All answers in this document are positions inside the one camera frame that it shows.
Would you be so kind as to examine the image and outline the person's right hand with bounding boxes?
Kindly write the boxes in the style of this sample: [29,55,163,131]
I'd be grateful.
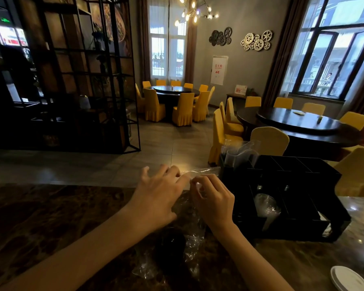
[189,174,236,237]

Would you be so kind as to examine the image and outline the person's left hand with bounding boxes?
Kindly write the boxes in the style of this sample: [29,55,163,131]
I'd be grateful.
[126,164,191,236]

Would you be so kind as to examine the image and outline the clear plastic bag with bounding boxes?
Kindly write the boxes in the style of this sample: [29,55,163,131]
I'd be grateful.
[132,166,222,279]

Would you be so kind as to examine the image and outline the stack of black lids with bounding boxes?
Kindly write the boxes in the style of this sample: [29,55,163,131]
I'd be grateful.
[154,228,188,272]

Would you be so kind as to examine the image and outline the stack of clear dome lids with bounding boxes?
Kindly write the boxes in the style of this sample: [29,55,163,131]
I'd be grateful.
[253,193,282,232]

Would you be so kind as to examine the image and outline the black compartment organizer tray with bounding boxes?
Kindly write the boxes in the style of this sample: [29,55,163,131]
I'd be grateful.
[219,153,352,243]

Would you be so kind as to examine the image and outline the white lids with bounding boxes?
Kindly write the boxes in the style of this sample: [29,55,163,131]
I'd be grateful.
[317,211,333,238]

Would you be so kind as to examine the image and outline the white lid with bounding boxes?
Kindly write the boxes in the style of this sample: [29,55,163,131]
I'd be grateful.
[330,266,364,291]

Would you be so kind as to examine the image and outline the person's right forearm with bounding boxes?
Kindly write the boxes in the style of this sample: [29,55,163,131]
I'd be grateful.
[211,224,295,291]

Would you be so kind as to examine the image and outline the person's left forearm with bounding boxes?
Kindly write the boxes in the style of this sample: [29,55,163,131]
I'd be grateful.
[0,206,170,291]

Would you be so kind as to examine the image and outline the clear plastic sleeve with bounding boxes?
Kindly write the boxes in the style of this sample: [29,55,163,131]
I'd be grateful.
[220,139,261,169]

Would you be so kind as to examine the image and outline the group of yellow covered chairs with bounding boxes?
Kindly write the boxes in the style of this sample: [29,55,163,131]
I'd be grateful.
[207,96,364,198]
[135,80,216,127]

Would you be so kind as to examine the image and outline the dark round dining table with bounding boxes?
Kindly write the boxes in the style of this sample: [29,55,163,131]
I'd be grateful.
[147,85,201,118]
[236,106,364,161]

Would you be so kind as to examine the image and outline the black metal shelf divider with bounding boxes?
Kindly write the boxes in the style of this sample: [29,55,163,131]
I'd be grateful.
[0,0,141,154]

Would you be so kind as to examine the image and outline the dark side table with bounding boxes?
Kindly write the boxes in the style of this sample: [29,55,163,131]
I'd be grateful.
[225,93,246,110]

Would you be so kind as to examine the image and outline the dark round turntable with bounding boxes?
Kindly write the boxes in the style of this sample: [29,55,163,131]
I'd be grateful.
[256,107,342,132]
[153,85,192,95]

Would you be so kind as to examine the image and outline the tall bright window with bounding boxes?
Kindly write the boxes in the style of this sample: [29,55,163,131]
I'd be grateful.
[148,0,188,81]

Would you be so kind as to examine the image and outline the round woven plate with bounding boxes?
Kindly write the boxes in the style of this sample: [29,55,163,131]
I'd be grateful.
[104,2,127,43]

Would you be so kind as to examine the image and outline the dark framed window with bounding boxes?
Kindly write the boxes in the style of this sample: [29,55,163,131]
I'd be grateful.
[280,0,364,100]

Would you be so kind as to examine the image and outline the bulb chandelier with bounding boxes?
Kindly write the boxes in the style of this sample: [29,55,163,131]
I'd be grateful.
[174,0,220,27]

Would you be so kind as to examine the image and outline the lit glass doorway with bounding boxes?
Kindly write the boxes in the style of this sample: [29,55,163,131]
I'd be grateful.
[0,25,28,47]

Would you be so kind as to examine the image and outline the white wall poster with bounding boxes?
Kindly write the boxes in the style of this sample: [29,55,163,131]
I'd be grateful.
[210,55,229,86]

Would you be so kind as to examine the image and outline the dark gear wall decoration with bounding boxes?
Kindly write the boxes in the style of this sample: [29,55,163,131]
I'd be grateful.
[208,26,233,47]

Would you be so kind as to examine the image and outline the light gear wall decoration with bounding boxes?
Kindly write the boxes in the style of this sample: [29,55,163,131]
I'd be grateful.
[240,29,274,52]

